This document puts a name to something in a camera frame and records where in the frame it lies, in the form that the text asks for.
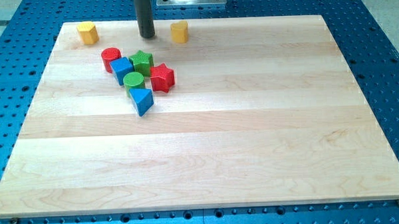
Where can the red star block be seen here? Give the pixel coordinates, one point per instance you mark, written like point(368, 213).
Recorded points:
point(162, 78)

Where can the green star block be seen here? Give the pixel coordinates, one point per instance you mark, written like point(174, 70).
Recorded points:
point(142, 62)

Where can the blue triangle block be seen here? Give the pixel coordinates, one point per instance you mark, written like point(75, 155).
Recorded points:
point(142, 99)

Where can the wooden board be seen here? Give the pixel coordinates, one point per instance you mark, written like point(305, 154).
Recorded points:
point(264, 111)

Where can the green cylinder block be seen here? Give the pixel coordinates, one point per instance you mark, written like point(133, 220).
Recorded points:
point(133, 80)

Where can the yellow heart block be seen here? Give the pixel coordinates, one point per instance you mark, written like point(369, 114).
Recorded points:
point(179, 31)

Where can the blue cube block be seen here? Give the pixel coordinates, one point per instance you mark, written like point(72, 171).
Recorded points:
point(121, 67)

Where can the red cylinder block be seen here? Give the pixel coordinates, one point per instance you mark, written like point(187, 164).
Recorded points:
point(108, 55)

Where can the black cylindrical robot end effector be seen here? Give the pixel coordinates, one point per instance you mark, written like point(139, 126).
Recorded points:
point(144, 17)

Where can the yellow hexagon block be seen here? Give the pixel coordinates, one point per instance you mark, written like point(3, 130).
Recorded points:
point(88, 32)

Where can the blue perforated table plate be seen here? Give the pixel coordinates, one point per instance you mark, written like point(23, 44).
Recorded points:
point(33, 28)

